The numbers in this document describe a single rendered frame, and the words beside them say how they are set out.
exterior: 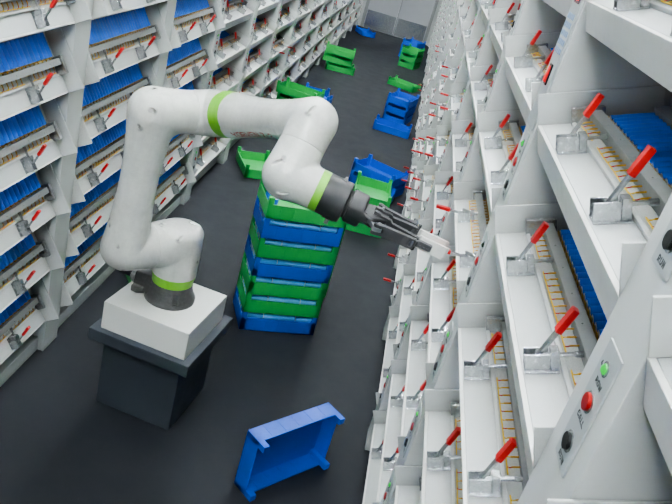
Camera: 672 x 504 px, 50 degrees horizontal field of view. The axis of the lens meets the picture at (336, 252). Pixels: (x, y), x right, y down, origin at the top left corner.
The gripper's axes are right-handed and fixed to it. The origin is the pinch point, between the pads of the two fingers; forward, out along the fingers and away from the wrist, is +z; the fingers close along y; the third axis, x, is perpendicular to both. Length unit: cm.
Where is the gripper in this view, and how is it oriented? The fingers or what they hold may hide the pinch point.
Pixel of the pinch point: (432, 244)
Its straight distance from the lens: 158.0
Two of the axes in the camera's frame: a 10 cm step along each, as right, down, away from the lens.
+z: 9.0, 4.3, 0.5
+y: -1.4, 4.0, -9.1
